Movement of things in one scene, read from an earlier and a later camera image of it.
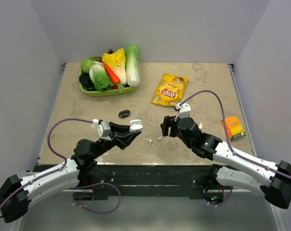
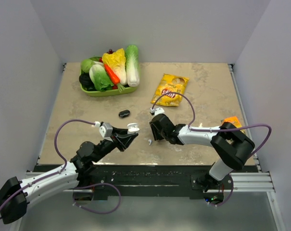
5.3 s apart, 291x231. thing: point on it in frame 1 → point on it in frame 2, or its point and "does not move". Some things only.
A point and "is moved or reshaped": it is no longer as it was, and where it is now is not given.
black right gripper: (169, 121) → (156, 136)
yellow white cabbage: (117, 62) does not move
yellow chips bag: (169, 90) does not move
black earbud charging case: (124, 113) does not move
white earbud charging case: (135, 125) is moved or reshaped
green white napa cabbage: (132, 64) does not move
